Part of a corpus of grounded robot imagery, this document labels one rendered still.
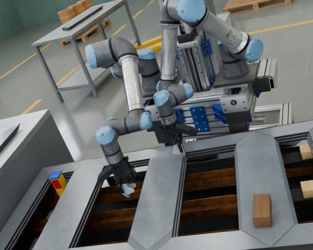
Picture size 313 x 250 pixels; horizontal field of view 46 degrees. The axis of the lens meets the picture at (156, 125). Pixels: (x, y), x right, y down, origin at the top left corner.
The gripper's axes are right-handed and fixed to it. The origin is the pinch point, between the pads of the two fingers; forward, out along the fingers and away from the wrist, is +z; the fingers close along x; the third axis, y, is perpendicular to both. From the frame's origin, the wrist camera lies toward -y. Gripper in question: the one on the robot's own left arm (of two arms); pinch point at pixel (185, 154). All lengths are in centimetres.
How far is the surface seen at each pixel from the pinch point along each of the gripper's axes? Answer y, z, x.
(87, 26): 167, -7, -347
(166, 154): 10.4, 0.6, -3.8
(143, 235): 13, 1, 50
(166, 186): 7.2, 0.7, 21.9
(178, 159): 3.4, 0.6, 2.8
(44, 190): 78, 2, 8
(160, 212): 7.5, 0.6, 38.4
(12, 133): 102, -22, -21
